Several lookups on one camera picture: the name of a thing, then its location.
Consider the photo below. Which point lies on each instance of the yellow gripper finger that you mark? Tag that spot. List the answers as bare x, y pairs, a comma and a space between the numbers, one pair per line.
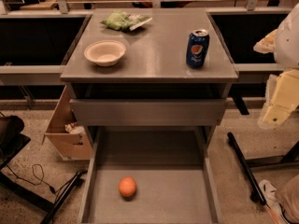
266, 45
281, 99

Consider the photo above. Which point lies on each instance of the orange fruit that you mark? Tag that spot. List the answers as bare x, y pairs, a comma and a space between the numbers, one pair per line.
127, 187

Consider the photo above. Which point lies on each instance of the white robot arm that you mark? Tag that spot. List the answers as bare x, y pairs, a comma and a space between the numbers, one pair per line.
286, 46

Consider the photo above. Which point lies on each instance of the grey drawer cabinet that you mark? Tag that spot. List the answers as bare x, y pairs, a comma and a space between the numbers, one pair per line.
151, 85

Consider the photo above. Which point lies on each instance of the open grey middle drawer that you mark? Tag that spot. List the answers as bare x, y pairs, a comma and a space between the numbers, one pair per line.
172, 171

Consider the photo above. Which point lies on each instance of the blue Pepsi soda can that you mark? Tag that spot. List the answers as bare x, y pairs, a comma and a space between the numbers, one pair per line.
197, 48

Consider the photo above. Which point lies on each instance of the white sneaker shoe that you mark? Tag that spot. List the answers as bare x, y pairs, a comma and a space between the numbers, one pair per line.
273, 207

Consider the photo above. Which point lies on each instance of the black stand leg right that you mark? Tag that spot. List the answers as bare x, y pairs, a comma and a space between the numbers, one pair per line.
256, 195

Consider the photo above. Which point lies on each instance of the black stand leg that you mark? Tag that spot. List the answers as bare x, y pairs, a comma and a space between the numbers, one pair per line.
256, 195
75, 181

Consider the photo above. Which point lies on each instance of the green chip bag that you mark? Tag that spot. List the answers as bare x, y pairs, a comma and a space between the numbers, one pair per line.
123, 21

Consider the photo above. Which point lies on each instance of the white paper bowl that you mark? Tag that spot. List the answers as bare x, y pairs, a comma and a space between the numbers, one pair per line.
105, 53

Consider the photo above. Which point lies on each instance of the cardboard box on floor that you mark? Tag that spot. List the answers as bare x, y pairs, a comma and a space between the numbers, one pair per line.
69, 139

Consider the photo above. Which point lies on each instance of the black stand leg left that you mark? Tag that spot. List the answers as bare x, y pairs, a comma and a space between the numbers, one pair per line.
75, 181

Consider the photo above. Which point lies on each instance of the black chair at left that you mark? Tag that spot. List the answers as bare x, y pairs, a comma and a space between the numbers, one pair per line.
11, 138

